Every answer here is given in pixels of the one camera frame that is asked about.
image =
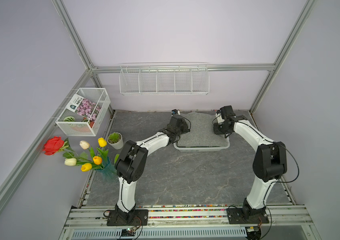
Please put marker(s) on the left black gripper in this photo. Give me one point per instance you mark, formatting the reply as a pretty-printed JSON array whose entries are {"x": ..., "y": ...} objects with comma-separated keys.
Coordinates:
[{"x": 184, "y": 124}]

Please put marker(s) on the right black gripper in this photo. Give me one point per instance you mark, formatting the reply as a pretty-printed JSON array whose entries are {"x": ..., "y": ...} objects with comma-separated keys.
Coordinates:
[{"x": 217, "y": 130}]

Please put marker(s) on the grey scarf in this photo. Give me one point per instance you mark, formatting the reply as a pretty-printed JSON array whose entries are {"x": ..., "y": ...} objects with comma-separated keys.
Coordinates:
[{"x": 201, "y": 134}]

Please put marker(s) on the white plastic perforated basket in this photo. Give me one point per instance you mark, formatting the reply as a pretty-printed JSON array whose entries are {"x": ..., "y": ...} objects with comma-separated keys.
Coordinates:
[{"x": 202, "y": 149}]

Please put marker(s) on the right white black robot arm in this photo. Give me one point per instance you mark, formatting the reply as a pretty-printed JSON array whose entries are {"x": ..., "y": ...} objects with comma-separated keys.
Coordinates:
[{"x": 269, "y": 164}]

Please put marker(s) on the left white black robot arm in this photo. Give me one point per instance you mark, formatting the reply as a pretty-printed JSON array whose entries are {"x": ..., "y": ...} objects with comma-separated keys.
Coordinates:
[{"x": 130, "y": 163}]

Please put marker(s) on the small potted green plant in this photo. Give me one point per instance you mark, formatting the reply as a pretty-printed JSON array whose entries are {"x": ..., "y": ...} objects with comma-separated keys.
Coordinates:
[{"x": 115, "y": 140}]

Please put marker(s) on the artificial tulip bouquet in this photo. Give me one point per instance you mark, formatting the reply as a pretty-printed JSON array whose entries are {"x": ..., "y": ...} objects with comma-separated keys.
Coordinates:
[{"x": 96, "y": 159}]

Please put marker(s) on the flower seed packet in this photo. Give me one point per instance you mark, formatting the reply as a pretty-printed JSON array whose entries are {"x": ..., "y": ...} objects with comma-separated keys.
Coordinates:
[{"x": 83, "y": 107}]

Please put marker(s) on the red artificial rose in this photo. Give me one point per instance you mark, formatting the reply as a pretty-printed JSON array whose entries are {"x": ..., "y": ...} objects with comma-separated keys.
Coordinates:
[{"x": 53, "y": 146}]

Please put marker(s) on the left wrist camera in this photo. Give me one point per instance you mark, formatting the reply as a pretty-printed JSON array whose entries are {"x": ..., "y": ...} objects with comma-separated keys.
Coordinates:
[{"x": 175, "y": 112}]

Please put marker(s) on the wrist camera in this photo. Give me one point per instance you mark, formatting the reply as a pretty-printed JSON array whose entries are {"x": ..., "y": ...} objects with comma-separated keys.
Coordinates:
[
  {"x": 175, "y": 112},
  {"x": 219, "y": 118}
]

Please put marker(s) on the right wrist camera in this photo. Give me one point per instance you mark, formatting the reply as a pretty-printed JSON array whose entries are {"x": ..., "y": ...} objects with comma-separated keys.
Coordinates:
[{"x": 219, "y": 118}]

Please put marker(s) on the white wire wall shelf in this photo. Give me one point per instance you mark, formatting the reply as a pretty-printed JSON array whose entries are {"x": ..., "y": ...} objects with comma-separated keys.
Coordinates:
[{"x": 164, "y": 79}]

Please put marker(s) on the white wire side basket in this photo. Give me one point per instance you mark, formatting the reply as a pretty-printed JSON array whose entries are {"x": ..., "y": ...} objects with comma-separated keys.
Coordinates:
[{"x": 74, "y": 125}]

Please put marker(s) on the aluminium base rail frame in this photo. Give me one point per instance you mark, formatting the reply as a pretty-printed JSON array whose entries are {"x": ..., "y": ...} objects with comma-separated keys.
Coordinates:
[{"x": 191, "y": 222}]

